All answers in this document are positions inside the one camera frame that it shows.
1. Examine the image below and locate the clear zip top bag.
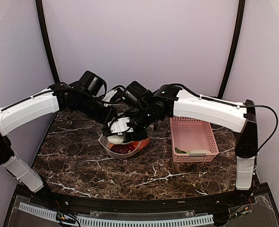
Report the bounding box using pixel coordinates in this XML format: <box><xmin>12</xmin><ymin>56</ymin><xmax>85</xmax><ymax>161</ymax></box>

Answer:
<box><xmin>98</xmin><ymin>126</ymin><xmax>154</xmax><ymax>159</ymax></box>

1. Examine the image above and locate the black front mounting rail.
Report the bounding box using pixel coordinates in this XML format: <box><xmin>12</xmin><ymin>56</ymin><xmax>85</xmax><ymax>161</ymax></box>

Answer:
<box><xmin>15</xmin><ymin>183</ymin><xmax>270</xmax><ymax>215</ymax></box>

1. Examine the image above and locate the pink perforated plastic basket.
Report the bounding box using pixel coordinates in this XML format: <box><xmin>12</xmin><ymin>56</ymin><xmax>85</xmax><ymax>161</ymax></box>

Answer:
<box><xmin>170</xmin><ymin>117</ymin><xmax>219</xmax><ymax>163</ymax></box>

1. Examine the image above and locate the pale green toy cabbage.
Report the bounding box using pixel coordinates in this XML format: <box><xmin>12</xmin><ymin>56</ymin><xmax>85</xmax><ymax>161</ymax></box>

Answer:
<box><xmin>186</xmin><ymin>149</ymin><xmax>211</xmax><ymax>154</ymax></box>

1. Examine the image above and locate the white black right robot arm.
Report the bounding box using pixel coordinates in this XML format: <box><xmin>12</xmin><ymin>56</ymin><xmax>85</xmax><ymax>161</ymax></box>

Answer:
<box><xmin>103</xmin><ymin>81</ymin><xmax>258</xmax><ymax>205</ymax></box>

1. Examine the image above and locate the black left frame post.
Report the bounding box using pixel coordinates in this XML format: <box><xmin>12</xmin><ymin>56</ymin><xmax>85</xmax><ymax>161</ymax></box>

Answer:
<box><xmin>35</xmin><ymin>0</ymin><xmax>60</xmax><ymax>83</ymax></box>

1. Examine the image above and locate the white toy radish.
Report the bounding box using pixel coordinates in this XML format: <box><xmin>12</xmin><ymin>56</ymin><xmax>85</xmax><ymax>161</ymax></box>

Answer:
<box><xmin>107</xmin><ymin>135</ymin><xmax>125</xmax><ymax>145</ymax></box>

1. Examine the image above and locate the black frame post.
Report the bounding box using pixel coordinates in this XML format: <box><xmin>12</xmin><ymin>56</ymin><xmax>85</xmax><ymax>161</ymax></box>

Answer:
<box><xmin>35</xmin><ymin>0</ymin><xmax>60</xmax><ymax>83</ymax></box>
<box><xmin>217</xmin><ymin>0</ymin><xmax>245</xmax><ymax>99</ymax></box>

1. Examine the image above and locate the black right frame post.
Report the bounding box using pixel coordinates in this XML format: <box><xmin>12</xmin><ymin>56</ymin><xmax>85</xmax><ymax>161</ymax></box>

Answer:
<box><xmin>217</xmin><ymin>0</ymin><xmax>245</xmax><ymax>99</ymax></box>

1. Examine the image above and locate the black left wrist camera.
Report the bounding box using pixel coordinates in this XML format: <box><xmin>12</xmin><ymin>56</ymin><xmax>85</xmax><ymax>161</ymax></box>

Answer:
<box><xmin>78</xmin><ymin>70</ymin><xmax>107</xmax><ymax>96</ymax></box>

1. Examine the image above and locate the green toy leaf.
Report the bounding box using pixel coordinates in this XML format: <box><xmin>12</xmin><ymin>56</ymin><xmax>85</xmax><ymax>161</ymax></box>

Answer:
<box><xmin>175</xmin><ymin>148</ymin><xmax>187</xmax><ymax>154</ymax></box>

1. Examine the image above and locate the orange toy fruit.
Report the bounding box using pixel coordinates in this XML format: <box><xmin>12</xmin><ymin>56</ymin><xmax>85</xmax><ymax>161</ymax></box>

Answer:
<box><xmin>132</xmin><ymin>137</ymin><xmax>150</xmax><ymax>150</ymax></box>

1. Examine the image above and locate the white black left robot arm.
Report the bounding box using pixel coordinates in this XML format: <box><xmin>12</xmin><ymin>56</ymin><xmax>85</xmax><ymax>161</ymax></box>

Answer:
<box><xmin>0</xmin><ymin>82</ymin><xmax>118</xmax><ymax>206</ymax></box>

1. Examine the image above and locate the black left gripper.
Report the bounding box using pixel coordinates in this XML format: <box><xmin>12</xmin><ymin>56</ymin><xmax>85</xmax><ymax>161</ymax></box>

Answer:
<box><xmin>77</xmin><ymin>93</ymin><xmax>118</xmax><ymax>124</ymax></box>

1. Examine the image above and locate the grey slotted cable duct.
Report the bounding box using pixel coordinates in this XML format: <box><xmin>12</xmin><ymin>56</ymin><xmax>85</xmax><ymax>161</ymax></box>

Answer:
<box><xmin>18</xmin><ymin>202</ymin><xmax>214</xmax><ymax>227</ymax></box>

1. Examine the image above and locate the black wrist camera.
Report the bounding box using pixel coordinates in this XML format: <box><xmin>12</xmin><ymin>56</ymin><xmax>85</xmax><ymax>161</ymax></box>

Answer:
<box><xmin>78</xmin><ymin>70</ymin><xmax>107</xmax><ymax>96</ymax></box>
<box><xmin>122</xmin><ymin>81</ymin><xmax>154</xmax><ymax>109</ymax></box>

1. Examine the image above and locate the dark purple toy onion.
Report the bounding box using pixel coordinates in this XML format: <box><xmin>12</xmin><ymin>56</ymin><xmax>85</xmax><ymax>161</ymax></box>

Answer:
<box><xmin>110</xmin><ymin>144</ymin><xmax>135</xmax><ymax>154</ymax></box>

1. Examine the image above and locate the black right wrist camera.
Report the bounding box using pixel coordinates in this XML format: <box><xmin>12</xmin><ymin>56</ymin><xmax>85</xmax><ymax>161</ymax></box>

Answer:
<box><xmin>122</xmin><ymin>81</ymin><xmax>154</xmax><ymax>109</ymax></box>

